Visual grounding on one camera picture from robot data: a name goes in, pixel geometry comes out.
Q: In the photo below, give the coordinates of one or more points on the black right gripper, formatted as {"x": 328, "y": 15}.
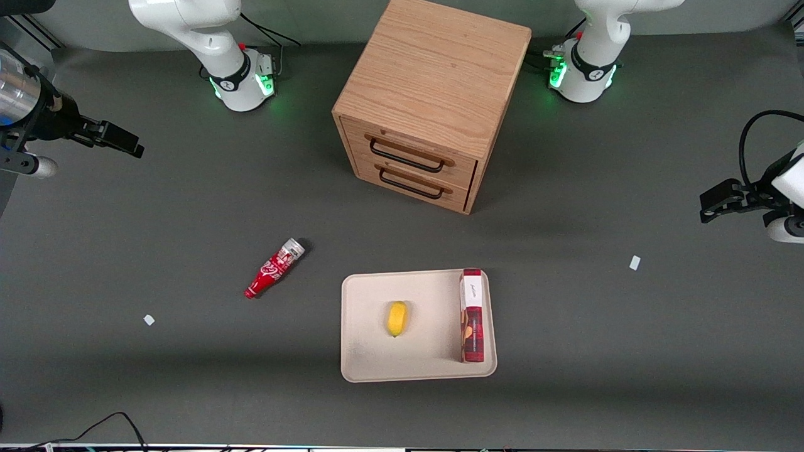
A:
{"x": 61, "y": 120}

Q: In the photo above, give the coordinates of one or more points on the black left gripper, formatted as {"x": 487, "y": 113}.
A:
{"x": 755, "y": 193}

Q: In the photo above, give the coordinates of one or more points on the red coke bottle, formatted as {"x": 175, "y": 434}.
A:
{"x": 273, "y": 269}

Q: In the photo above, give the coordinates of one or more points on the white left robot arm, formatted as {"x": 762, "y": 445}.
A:
{"x": 590, "y": 63}

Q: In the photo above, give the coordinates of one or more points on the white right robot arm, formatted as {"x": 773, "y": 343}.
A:
{"x": 232, "y": 75}

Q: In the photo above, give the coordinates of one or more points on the beige plastic tray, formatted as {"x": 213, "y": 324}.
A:
{"x": 421, "y": 358}

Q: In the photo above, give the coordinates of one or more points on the red cookie box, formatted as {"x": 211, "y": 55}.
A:
{"x": 472, "y": 317}

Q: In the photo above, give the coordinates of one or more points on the wooden drawer cabinet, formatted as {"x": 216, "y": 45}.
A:
{"x": 433, "y": 63}

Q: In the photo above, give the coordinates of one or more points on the yellow lemon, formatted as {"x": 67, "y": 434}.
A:
{"x": 397, "y": 318}

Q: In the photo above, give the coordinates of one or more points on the aluminium frame profile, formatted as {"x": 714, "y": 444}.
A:
{"x": 31, "y": 31}

